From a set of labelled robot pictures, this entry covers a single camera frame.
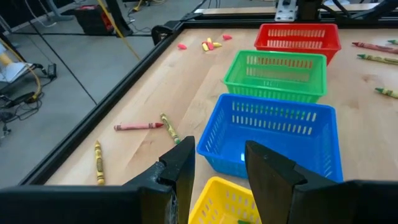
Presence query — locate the yellow floor cable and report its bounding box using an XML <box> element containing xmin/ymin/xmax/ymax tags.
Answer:
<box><xmin>0</xmin><ymin>37</ymin><xmax>43</xmax><ymax>103</ymax></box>

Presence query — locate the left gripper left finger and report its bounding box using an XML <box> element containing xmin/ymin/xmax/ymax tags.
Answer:
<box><xmin>124</xmin><ymin>136</ymin><xmax>196</xmax><ymax>224</ymax></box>

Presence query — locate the white power box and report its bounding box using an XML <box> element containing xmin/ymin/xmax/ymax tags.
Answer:
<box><xmin>0</xmin><ymin>60</ymin><xmax>35</xmax><ymax>83</ymax></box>

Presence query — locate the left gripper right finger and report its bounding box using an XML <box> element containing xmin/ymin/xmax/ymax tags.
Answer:
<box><xmin>244</xmin><ymin>140</ymin><xmax>308</xmax><ymax>224</ymax></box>

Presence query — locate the black computer tower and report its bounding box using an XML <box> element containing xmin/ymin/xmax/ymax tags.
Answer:
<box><xmin>73</xmin><ymin>4</ymin><xmax>115</xmax><ymax>35</ymax></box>

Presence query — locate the red plastic basket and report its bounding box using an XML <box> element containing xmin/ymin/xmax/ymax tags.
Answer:
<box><xmin>254</xmin><ymin>22</ymin><xmax>342</xmax><ymax>66</ymax></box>

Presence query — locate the yellow plastic basket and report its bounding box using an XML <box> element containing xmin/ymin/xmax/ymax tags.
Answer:
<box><xmin>188</xmin><ymin>176</ymin><xmax>262</xmax><ymax>224</ymax></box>

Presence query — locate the green plastic basket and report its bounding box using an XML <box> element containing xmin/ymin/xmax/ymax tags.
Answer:
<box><xmin>223</xmin><ymin>49</ymin><xmax>328</xmax><ymax>104</ymax></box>

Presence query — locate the black power adapter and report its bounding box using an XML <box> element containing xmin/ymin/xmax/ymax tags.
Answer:
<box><xmin>46</xmin><ymin>63</ymin><xmax>58</xmax><ymax>80</ymax></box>

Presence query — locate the blue plastic basket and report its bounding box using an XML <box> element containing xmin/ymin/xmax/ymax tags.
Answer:
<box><xmin>196</xmin><ymin>93</ymin><xmax>345</xmax><ymax>183</ymax></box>

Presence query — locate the yellow hanging cable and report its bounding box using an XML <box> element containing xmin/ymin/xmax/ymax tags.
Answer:
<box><xmin>96</xmin><ymin>0</ymin><xmax>141</xmax><ymax>60</ymax></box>

